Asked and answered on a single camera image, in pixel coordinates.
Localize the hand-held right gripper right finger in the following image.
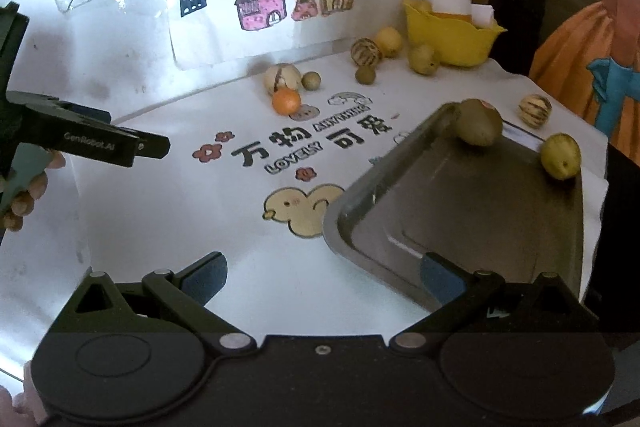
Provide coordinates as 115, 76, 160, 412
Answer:
390, 251, 601, 355

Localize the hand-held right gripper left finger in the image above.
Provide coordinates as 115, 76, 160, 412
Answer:
52, 251, 258, 355

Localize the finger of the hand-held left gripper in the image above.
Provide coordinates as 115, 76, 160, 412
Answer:
47, 126, 172, 168
50, 99, 138, 135

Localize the metal tray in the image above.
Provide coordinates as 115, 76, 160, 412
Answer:
322, 102, 586, 314

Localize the person's left hand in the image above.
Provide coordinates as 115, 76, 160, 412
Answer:
2, 151, 67, 233

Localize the white printed table mat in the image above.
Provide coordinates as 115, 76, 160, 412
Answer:
70, 52, 611, 339

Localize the yellow-green round fruit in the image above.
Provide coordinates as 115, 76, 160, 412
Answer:
540, 133, 582, 180
409, 43, 441, 76

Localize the orange tangerine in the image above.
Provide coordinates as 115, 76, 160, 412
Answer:
272, 88, 302, 116

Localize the pale striped round fruit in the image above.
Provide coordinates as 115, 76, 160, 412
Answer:
264, 63, 302, 95

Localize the cream striped fruit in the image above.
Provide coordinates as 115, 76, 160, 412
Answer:
517, 93, 552, 128

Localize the yellow plastic bowl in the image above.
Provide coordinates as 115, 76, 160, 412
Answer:
403, 0, 506, 68

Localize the brown striped round fruit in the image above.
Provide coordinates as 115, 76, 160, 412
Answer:
350, 37, 384, 68

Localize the yellow round fruit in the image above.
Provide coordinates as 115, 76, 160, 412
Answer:
374, 27, 404, 58

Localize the white paper box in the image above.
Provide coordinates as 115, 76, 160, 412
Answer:
471, 4, 496, 29

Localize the orange dress figure poster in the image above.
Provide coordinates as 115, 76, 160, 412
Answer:
529, 0, 640, 148

